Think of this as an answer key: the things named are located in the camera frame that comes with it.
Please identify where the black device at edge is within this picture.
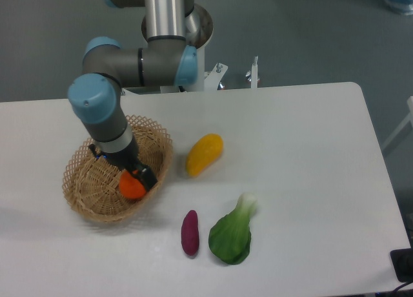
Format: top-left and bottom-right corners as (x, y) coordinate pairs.
(390, 248), (412, 282)

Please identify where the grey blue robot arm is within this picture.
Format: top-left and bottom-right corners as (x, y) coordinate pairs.
(68, 0), (197, 190)

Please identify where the green bok choy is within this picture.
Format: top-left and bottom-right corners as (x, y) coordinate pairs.
(208, 192), (257, 265)

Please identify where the white left base bracket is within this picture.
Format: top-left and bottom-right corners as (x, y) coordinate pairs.
(122, 87), (161, 96)

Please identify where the orange fruit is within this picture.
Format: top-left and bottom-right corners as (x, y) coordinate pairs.
(119, 170), (146, 200)

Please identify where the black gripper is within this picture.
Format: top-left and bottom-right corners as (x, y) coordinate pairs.
(88, 136), (157, 192)

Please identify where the white frame at right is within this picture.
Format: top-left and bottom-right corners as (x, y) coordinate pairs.
(381, 96), (412, 157)

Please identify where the woven wicker basket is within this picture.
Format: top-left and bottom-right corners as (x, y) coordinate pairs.
(62, 114), (173, 223)

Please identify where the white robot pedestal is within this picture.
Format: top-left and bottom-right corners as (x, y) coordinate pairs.
(141, 5), (214, 93)

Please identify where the white right base bracket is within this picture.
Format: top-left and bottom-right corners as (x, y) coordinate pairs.
(204, 63), (228, 92)

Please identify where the yellow mango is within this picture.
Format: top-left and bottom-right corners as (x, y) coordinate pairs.
(185, 133), (224, 178)

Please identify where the white base bracket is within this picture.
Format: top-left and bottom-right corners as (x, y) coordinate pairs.
(204, 63), (228, 92)
(122, 87), (161, 96)

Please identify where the purple sweet potato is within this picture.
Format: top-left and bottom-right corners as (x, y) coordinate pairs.
(181, 210), (199, 256)

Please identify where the white post with bolt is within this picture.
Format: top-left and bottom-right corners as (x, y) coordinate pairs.
(245, 56), (260, 89)

